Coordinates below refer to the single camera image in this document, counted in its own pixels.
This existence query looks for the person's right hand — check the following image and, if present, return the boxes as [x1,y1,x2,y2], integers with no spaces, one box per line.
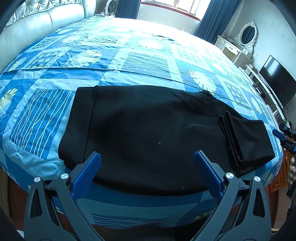
[287,154,296,188]

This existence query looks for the white television stand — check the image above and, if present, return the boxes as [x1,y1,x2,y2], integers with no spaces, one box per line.
[238,64,289,121]

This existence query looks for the white oval vanity mirror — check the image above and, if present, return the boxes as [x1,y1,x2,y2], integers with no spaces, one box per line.
[233,21,258,55]

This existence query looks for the white box fan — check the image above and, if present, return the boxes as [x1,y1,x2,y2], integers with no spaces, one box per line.
[105,0,117,16]

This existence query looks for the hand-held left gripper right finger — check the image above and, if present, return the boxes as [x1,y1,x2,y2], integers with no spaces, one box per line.
[194,151,272,241]

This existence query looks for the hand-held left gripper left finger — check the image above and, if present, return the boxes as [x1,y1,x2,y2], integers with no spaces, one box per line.
[23,151,104,241]

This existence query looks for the white dressing table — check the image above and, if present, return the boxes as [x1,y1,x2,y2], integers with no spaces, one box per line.
[215,35,252,69]

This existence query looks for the blue curtain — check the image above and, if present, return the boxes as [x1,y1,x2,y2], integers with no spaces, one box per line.
[114,0,141,20]
[194,0,243,45]

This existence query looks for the black pants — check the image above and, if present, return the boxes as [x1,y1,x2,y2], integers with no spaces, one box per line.
[58,85,275,196]

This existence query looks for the beige leather headboard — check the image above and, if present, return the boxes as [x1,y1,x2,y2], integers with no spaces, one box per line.
[0,0,96,72]

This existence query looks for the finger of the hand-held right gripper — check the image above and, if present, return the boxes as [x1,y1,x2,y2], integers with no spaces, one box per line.
[272,128,296,154]

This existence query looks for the wooden bed frame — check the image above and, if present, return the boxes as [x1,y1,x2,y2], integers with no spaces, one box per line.
[264,148,292,232]

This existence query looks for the window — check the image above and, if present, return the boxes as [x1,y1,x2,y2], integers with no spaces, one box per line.
[141,0,212,21]

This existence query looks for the black flat television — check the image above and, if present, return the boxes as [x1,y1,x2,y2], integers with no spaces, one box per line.
[258,55,296,108]

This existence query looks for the blue patterned bed sheet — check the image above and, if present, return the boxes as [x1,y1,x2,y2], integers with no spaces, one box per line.
[0,16,284,232]

